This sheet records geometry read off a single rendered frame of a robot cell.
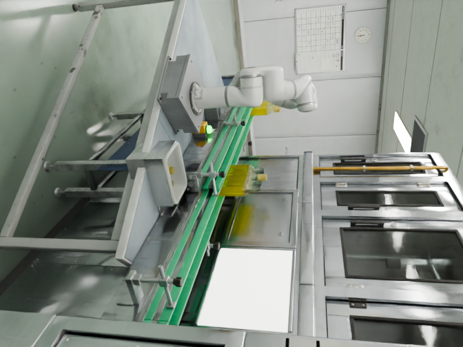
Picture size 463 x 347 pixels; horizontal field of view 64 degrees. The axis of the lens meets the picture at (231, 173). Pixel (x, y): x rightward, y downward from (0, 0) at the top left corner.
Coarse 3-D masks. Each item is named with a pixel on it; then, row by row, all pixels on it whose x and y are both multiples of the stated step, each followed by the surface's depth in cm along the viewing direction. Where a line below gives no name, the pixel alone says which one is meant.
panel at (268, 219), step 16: (256, 192) 198; (272, 192) 196; (288, 192) 194; (240, 208) 187; (256, 208) 186; (272, 208) 184; (288, 208) 182; (240, 224) 175; (256, 224) 174; (272, 224) 172; (288, 224) 171; (224, 240) 165; (240, 240) 165; (256, 240) 164; (272, 240) 162; (288, 240) 161; (208, 288) 141; (288, 320) 125
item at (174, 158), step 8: (176, 144) 152; (168, 152) 145; (176, 152) 157; (168, 160) 159; (176, 160) 159; (168, 168) 143; (176, 168) 161; (184, 168) 161; (168, 176) 144; (176, 176) 163; (184, 176) 162; (176, 184) 164; (184, 184) 163; (176, 192) 158; (176, 200) 153
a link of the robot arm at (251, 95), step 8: (240, 80) 160; (248, 80) 157; (256, 80) 157; (232, 88) 162; (240, 88) 162; (248, 88) 158; (256, 88) 158; (232, 96) 161; (240, 96) 160; (248, 96) 159; (256, 96) 159; (232, 104) 163; (240, 104) 162; (248, 104) 160; (256, 104) 160
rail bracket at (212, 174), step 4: (212, 168) 162; (200, 172) 164; (212, 172) 163; (220, 172) 162; (224, 172) 162; (200, 176) 164; (212, 176) 163; (220, 176) 162; (224, 176) 162; (212, 180) 165; (216, 192) 168
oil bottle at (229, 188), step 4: (224, 184) 179; (228, 184) 179; (232, 184) 178; (236, 184) 178; (240, 184) 177; (244, 184) 177; (248, 184) 178; (224, 188) 177; (228, 188) 177; (232, 188) 176; (236, 188) 176; (240, 188) 175; (244, 188) 175; (248, 188) 176; (220, 192) 179; (224, 192) 178; (228, 192) 178; (232, 192) 177; (236, 192) 177; (240, 192) 177; (244, 192) 176; (248, 192) 177
